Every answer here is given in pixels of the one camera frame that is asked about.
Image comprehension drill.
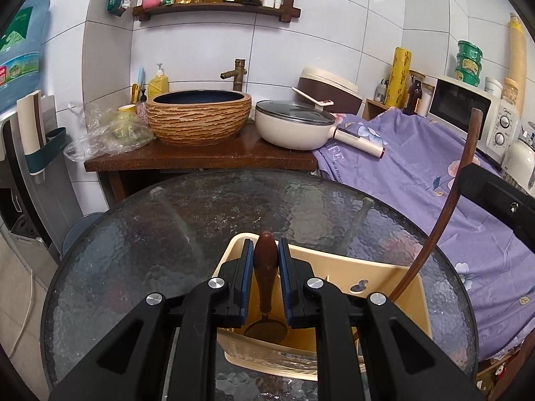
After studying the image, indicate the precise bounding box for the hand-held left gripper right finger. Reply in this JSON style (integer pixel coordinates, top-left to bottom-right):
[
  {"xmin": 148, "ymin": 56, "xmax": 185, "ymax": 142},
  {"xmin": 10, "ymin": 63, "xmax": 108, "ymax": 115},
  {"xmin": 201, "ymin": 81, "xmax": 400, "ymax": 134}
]
[{"xmin": 278, "ymin": 237, "xmax": 488, "ymax": 401}]

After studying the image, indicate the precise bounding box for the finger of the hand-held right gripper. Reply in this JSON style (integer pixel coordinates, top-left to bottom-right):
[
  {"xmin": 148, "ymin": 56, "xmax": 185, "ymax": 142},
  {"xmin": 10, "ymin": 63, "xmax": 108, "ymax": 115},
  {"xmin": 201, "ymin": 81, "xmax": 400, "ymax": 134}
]
[{"xmin": 457, "ymin": 162, "xmax": 535, "ymax": 256}]

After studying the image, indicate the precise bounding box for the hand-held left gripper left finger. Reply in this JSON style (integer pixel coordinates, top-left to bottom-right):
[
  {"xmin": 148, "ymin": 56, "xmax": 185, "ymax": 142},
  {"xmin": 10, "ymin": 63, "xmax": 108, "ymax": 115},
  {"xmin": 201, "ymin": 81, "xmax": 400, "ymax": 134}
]
[{"xmin": 48, "ymin": 238, "xmax": 255, "ymax": 401}]

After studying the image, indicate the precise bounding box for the brown wooden spoon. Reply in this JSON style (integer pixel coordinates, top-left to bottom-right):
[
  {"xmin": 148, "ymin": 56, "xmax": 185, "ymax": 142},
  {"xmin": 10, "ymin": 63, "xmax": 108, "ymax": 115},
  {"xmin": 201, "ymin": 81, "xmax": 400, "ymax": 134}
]
[{"xmin": 243, "ymin": 231, "xmax": 289, "ymax": 345}]

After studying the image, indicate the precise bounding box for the beige plastic utensil basket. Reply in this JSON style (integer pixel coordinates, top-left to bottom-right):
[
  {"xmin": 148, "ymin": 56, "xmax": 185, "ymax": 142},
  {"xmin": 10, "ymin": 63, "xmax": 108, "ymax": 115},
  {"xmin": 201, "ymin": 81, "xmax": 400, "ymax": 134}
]
[{"xmin": 213, "ymin": 234, "xmax": 433, "ymax": 382}]

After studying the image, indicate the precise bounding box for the brown wooden chopstick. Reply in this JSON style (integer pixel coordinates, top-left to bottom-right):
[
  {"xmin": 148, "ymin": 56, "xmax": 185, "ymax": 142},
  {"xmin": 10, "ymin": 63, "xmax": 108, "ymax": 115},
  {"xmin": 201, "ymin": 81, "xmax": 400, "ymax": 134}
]
[{"xmin": 389, "ymin": 108, "xmax": 483, "ymax": 303}]

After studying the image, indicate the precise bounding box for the white electric kettle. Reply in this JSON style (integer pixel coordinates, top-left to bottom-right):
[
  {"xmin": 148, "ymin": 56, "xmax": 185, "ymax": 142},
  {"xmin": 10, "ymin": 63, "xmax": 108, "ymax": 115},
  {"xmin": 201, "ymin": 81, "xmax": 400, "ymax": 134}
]
[{"xmin": 503, "ymin": 137, "xmax": 535, "ymax": 181}]

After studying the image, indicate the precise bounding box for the purple floral cloth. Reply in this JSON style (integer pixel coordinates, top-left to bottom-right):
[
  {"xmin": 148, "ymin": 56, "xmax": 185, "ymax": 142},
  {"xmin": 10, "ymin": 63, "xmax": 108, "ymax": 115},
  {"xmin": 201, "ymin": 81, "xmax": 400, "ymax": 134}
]
[{"xmin": 311, "ymin": 106, "xmax": 535, "ymax": 363}]

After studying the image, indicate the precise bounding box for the white microwave oven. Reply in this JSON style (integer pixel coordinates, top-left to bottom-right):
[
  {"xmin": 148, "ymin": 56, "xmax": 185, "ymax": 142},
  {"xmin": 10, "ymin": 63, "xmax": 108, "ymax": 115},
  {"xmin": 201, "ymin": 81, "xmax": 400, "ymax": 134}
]
[{"xmin": 428, "ymin": 75, "xmax": 521, "ymax": 168}]

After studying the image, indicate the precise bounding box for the white lidded jar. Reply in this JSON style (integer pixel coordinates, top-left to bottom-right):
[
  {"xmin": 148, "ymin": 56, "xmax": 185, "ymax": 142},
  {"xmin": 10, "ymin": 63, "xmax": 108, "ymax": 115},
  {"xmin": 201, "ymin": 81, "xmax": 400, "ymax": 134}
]
[{"xmin": 484, "ymin": 77, "xmax": 505, "ymax": 99}]

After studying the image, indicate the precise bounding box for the dark wooden counter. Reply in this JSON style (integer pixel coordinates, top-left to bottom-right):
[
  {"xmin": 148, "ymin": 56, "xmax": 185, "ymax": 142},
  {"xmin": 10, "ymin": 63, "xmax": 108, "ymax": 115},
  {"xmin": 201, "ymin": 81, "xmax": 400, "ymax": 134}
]
[{"xmin": 84, "ymin": 122, "xmax": 319, "ymax": 202}]

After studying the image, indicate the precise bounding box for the cream frying pan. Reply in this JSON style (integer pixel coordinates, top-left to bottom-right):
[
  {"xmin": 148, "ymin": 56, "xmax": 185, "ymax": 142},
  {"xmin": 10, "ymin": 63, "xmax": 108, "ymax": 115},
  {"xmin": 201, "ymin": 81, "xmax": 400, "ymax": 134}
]
[{"xmin": 254, "ymin": 99, "xmax": 386, "ymax": 159}]

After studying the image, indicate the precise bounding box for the brown glass bottle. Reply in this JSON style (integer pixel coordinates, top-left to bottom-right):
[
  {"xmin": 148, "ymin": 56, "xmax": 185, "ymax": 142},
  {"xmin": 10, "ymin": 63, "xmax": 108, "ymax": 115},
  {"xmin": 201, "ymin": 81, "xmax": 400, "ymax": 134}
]
[{"xmin": 403, "ymin": 73, "xmax": 425, "ymax": 116}]

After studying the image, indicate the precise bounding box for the tall cream textured roll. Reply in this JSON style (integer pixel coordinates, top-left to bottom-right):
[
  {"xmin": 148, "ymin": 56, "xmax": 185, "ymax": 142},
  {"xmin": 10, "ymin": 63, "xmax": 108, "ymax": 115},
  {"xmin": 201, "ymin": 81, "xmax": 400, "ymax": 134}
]
[{"xmin": 507, "ymin": 12, "xmax": 528, "ymax": 93}]

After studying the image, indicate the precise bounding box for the brown ribbed sink bowl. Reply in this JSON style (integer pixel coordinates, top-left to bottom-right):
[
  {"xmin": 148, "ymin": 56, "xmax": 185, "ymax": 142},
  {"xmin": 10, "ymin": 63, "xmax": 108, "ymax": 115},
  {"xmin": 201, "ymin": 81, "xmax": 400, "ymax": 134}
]
[{"xmin": 146, "ymin": 89, "xmax": 254, "ymax": 147}]

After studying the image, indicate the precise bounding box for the small wooden box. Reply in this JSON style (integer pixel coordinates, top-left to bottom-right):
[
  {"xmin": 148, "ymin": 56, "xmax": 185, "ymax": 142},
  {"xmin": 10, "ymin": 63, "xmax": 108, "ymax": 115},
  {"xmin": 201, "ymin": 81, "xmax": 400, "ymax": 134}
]
[{"xmin": 361, "ymin": 98, "xmax": 388, "ymax": 120}]

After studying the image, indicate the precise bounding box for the glass pan lid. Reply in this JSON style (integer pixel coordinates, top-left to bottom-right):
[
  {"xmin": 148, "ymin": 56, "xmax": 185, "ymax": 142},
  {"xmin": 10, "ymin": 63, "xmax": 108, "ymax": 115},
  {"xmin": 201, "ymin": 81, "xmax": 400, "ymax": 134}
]
[{"xmin": 256, "ymin": 100, "xmax": 336, "ymax": 125}]

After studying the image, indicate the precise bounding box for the yellow wrap roll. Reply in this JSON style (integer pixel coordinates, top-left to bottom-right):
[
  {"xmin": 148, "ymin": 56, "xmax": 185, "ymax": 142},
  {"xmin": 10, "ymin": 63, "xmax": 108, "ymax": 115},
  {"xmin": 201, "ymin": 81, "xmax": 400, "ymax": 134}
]
[{"xmin": 384, "ymin": 47, "xmax": 413, "ymax": 109}]

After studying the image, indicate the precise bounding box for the white rice paddle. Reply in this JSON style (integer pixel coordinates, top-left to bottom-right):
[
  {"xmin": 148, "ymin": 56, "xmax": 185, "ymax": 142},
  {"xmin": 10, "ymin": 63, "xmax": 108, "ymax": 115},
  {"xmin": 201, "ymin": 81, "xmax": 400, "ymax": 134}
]
[{"xmin": 291, "ymin": 87, "xmax": 335, "ymax": 108}]

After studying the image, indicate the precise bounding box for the brown white rice cooker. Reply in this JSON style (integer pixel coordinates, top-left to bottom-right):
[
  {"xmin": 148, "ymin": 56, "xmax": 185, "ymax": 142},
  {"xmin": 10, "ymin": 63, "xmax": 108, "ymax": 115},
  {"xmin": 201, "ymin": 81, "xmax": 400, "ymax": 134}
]
[{"xmin": 297, "ymin": 66, "xmax": 362, "ymax": 116}]

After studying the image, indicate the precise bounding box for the bronze bamboo faucet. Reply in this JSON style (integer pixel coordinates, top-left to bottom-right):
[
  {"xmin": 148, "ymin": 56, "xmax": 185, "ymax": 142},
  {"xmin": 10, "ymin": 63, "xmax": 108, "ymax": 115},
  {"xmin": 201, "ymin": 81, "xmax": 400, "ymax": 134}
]
[{"xmin": 220, "ymin": 59, "xmax": 247, "ymax": 93}]

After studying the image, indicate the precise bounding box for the clear plastic bag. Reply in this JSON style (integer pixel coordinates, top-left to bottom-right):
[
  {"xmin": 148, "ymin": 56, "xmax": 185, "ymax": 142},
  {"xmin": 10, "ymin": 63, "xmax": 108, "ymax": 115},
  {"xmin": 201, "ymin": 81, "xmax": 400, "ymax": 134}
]
[{"xmin": 63, "ymin": 102, "xmax": 155, "ymax": 162}]

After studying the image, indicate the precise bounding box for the yellow green cup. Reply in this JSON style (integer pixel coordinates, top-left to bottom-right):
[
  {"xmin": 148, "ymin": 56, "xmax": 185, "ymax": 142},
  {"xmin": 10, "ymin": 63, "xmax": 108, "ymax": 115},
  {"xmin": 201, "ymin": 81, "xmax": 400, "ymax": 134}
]
[{"xmin": 117, "ymin": 104, "xmax": 138, "ymax": 127}]

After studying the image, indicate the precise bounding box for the yellow soap pump bottle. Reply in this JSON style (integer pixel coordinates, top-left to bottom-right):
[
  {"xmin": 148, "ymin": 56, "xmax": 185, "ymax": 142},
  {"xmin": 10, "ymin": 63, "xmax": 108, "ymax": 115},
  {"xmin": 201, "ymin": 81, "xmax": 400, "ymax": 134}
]
[{"xmin": 147, "ymin": 63, "xmax": 170, "ymax": 99}]

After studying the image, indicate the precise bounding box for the white grey water dispenser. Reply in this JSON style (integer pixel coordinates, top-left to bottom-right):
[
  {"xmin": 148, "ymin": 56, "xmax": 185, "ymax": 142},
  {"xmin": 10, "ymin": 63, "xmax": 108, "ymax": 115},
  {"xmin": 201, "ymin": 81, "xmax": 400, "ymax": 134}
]
[{"xmin": 0, "ymin": 94, "xmax": 86, "ymax": 268}]

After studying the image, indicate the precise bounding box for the teal white storage holder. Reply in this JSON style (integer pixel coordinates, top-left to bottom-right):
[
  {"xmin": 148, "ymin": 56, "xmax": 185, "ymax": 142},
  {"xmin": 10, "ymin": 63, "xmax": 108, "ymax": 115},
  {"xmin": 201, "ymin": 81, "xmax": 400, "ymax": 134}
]
[{"xmin": 23, "ymin": 127, "xmax": 70, "ymax": 185}]

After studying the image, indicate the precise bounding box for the blue water jug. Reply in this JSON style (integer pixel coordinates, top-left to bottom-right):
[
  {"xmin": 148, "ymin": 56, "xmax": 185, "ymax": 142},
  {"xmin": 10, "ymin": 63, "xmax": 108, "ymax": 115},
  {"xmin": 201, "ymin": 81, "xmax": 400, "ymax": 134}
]
[{"xmin": 0, "ymin": 0, "xmax": 51, "ymax": 111}]

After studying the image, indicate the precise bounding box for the white cable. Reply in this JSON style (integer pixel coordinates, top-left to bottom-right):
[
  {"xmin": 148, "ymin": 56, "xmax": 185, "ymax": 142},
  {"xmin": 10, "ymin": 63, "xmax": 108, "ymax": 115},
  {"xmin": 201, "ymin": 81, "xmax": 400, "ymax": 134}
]
[{"xmin": 7, "ymin": 266, "xmax": 35, "ymax": 357}]

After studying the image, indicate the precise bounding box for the dark wooden wall shelf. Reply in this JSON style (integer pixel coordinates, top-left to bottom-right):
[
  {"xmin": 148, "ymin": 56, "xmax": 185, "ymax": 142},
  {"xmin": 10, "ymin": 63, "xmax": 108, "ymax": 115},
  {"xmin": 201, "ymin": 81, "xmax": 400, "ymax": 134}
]
[{"xmin": 132, "ymin": 2, "xmax": 302, "ymax": 23}]

